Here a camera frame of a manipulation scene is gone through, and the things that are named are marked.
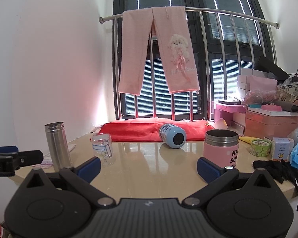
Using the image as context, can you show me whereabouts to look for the steel window guard railing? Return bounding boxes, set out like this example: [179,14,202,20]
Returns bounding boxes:
[99,7,281,122]

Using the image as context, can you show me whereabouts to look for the pink children's pants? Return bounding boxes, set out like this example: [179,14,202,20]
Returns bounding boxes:
[118,6,200,96]

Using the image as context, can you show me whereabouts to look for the yellow banana toy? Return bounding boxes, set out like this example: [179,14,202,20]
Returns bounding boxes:
[239,136,257,144]

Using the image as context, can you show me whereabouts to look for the white small product box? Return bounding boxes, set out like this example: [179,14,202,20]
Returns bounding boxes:
[271,138,294,162]

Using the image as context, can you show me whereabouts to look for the blue insulated cup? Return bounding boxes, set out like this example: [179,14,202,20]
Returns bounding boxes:
[159,124,187,149]

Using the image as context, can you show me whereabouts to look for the pink storage box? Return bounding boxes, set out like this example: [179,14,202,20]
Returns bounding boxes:
[214,103,246,126]

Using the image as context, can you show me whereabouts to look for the black fabric strap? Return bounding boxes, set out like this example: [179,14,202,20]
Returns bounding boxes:
[252,158,298,212]

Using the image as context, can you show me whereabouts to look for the pink insulated cup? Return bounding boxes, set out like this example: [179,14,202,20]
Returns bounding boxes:
[203,130,239,168]

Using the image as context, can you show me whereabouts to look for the red cloth flag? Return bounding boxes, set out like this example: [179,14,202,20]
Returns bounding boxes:
[99,118,213,142]

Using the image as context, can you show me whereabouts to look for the tall stainless steel thermos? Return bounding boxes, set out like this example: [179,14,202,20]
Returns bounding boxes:
[45,122,72,172]

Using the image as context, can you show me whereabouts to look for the sticker sheet paper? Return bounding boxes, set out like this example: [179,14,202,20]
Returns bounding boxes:
[33,144,76,169]

